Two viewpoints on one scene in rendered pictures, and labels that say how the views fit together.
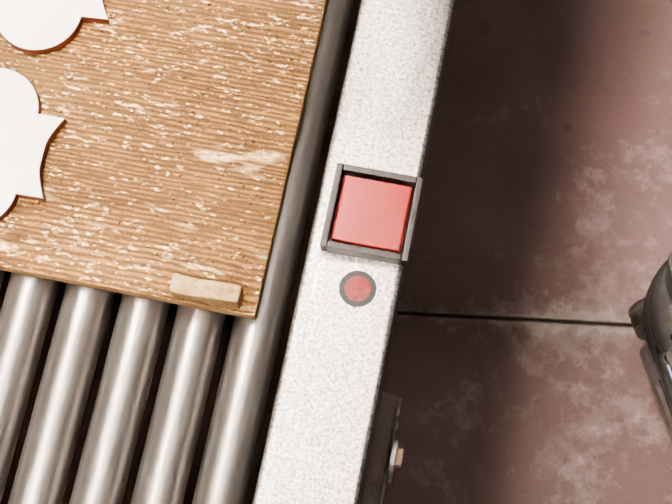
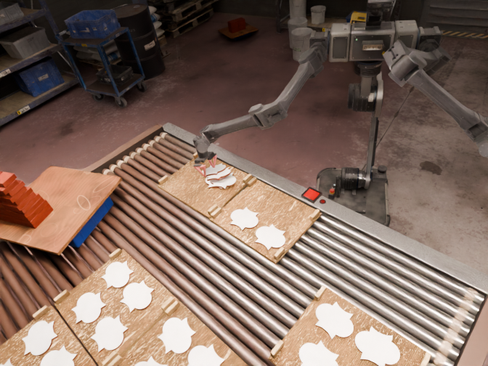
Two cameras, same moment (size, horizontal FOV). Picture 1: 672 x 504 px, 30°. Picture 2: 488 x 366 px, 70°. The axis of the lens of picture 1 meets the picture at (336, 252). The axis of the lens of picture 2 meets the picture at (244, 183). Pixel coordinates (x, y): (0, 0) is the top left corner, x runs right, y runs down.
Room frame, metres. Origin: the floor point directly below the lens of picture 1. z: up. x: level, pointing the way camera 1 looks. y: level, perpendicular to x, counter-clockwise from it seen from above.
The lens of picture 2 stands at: (-0.02, 1.16, 2.19)
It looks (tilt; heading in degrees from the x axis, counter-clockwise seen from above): 43 degrees down; 301
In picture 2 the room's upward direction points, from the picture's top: 10 degrees counter-clockwise
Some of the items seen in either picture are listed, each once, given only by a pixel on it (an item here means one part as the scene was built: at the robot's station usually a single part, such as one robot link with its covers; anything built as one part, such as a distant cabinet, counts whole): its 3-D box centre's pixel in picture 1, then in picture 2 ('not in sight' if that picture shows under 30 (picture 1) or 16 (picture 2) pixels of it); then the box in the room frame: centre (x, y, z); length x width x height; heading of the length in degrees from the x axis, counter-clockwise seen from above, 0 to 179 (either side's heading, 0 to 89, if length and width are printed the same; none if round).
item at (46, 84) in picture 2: not in sight; (36, 75); (4.79, -1.75, 0.32); 0.50 x 0.41 x 0.37; 76
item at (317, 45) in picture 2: not in sight; (317, 52); (0.43, -0.49, 1.45); 0.09 x 0.08 x 0.12; 10
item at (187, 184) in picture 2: not in sight; (205, 182); (0.89, 0.04, 0.93); 0.41 x 0.35 x 0.02; 164
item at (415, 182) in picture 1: (372, 214); (311, 194); (0.32, -0.03, 0.92); 0.08 x 0.08 x 0.02; 72
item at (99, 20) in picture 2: not in sight; (93, 24); (3.58, -2.00, 0.96); 0.50 x 0.38 x 0.21; 5
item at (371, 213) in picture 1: (372, 214); (311, 194); (0.32, -0.03, 0.92); 0.06 x 0.06 x 0.01; 72
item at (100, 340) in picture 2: not in sight; (114, 301); (0.91, 0.80, 0.94); 0.41 x 0.35 x 0.04; 162
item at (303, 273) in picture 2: not in sight; (236, 229); (0.60, 0.27, 0.90); 1.95 x 0.05 x 0.05; 162
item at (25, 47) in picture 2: not in sight; (25, 43); (4.73, -1.81, 0.76); 0.50 x 0.36 x 0.24; 86
